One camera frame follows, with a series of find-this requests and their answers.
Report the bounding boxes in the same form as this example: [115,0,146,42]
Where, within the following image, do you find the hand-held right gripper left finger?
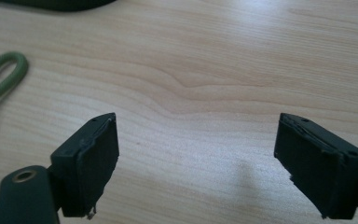
[49,112,120,220]

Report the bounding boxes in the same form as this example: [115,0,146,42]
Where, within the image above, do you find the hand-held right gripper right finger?
[273,112,358,220]

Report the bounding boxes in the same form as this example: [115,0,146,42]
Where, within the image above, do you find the dark green cloth item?
[0,0,118,13]

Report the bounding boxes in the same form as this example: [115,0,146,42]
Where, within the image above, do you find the green cord loop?
[0,51,30,114]

